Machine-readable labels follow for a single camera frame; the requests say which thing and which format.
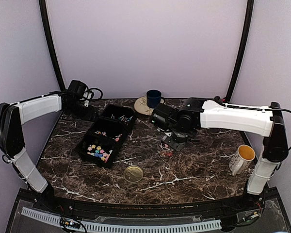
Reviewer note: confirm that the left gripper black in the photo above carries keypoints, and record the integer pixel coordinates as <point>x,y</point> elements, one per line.
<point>91,115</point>

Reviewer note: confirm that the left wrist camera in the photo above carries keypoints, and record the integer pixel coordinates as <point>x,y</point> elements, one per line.
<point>87,97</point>

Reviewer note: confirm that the beige ceramic plate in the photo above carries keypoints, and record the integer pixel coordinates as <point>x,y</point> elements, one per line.
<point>141,107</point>

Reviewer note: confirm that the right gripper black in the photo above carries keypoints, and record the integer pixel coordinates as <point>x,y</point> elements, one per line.
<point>176,146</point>

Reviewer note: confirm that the left black frame post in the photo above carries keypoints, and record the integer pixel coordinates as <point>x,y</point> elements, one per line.
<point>50,44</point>

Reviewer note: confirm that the black frame post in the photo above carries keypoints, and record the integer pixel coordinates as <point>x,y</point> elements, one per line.
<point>241,50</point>
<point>50,44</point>

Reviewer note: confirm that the clear plastic jar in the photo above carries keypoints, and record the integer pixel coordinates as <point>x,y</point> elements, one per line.
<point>164,150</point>

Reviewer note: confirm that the dark blue mug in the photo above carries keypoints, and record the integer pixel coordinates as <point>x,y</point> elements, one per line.
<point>153,98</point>

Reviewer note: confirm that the right black frame post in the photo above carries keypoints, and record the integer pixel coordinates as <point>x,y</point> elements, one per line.
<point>241,50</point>

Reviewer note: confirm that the white slotted cable duct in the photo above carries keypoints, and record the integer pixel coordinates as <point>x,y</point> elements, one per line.
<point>93,227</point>

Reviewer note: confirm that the black three-compartment candy tray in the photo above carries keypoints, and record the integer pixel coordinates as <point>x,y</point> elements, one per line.
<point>105,138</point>

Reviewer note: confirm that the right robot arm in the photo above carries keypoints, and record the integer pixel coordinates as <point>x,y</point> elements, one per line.
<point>180,125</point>

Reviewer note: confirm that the white mug yellow inside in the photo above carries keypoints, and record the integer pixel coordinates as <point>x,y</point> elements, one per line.
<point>241,159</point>

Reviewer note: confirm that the gold jar lid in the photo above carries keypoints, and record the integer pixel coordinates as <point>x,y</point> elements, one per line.
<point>133,174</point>

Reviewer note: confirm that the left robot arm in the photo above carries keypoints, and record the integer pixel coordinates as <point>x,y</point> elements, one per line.
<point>14,117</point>

